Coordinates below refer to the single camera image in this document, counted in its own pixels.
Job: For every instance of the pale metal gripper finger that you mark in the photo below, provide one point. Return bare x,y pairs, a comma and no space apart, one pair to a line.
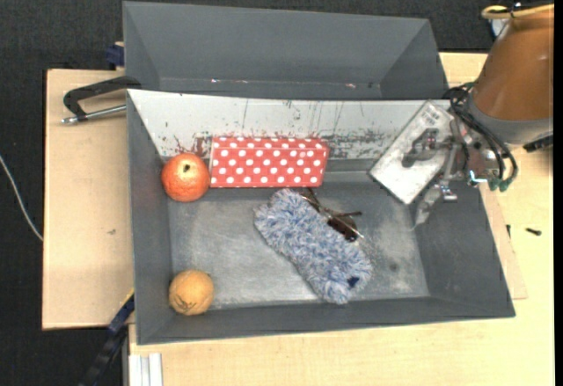
433,201
420,151

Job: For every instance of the white flat packet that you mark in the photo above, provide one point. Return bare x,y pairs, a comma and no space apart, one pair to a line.
396,182

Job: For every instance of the brown sunglasses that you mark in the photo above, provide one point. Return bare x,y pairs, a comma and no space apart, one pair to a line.
345,226

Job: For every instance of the small black screw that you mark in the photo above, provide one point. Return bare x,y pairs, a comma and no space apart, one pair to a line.
534,231

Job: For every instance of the blue and white fluffy cloth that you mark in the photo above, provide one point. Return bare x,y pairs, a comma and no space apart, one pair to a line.
312,248

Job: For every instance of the red white-dotted box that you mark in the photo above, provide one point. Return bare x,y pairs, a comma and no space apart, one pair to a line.
268,164

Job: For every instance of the grey metal bin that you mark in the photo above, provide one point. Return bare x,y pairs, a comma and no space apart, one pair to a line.
272,270

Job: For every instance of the orange fruit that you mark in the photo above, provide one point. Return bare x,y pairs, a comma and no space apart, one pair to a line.
184,178

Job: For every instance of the tan ball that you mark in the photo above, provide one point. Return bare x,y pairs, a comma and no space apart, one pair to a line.
191,292

